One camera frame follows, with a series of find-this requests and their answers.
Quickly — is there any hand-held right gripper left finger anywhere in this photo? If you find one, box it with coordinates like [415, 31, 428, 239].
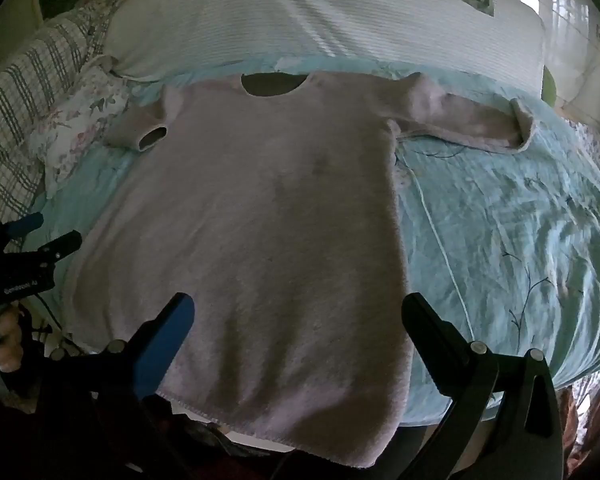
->
[45, 292, 196, 480]

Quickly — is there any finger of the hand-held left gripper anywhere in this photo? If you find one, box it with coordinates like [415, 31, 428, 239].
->
[0, 212, 45, 240]
[34, 230, 83, 267]

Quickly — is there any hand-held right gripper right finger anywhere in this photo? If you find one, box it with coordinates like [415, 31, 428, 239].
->
[401, 292, 566, 480]

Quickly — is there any pink knitted sweater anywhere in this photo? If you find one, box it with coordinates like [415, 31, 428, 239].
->
[62, 71, 535, 461]

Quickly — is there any person's left hand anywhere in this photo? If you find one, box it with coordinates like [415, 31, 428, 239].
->
[0, 304, 25, 373]

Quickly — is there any floral pillow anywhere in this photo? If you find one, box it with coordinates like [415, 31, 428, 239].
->
[30, 57, 131, 198]

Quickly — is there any blue floral bed sheet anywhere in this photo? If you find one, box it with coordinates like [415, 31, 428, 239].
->
[27, 55, 600, 426]

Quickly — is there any white ribbed blanket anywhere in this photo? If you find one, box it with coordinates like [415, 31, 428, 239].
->
[102, 0, 547, 106]

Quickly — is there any black cable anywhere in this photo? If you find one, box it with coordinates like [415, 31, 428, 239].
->
[27, 292, 88, 361]

